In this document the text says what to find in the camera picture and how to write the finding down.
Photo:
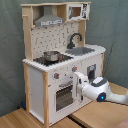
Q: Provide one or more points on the white oven door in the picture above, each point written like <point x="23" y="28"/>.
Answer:
<point x="61" y="102"/>

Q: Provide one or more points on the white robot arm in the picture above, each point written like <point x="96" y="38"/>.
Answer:
<point x="107" y="95"/>

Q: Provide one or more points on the grey toy sink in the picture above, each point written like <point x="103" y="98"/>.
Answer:
<point x="79" y="51"/>

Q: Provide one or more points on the black toy stovetop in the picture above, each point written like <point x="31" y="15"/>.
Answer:
<point x="61" y="58"/>

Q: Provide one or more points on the black toy faucet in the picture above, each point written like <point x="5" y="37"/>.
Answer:
<point x="72" y="42"/>

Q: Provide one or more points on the red stove knob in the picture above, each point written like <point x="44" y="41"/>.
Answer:
<point x="74" y="69"/>
<point x="56" y="76"/>

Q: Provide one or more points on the silver metal pot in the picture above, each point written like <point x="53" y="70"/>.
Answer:
<point x="51" y="55"/>

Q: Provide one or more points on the white toy microwave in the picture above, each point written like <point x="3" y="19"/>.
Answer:
<point x="77" y="11"/>

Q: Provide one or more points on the grey range hood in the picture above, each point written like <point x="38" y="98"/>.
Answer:
<point x="48" y="18"/>

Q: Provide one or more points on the left red stove knob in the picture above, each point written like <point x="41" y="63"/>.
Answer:
<point x="56" y="76"/>

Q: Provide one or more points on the right red stove knob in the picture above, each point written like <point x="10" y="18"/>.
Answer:
<point x="74" y="69"/>

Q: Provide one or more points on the wooden toy kitchen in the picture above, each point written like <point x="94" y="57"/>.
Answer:
<point x="37" y="41"/>

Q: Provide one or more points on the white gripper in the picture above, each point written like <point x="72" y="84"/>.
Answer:
<point x="79" y="81"/>

